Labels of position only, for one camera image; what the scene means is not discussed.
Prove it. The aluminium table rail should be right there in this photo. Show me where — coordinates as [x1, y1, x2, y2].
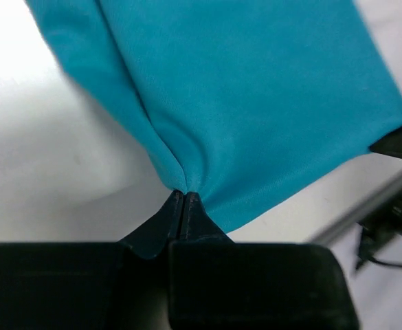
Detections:
[306, 168, 402, 245]

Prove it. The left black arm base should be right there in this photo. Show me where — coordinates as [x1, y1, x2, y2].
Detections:
[355, 194, 402, 271]

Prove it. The teal t-shirt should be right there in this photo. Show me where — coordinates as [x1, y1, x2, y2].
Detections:
[28, 1, 402, 232]

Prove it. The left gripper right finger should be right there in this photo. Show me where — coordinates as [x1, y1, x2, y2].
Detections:
[168, 192, 360, 329]

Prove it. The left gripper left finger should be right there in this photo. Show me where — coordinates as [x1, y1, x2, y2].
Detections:
[0, 191, 183, 329]

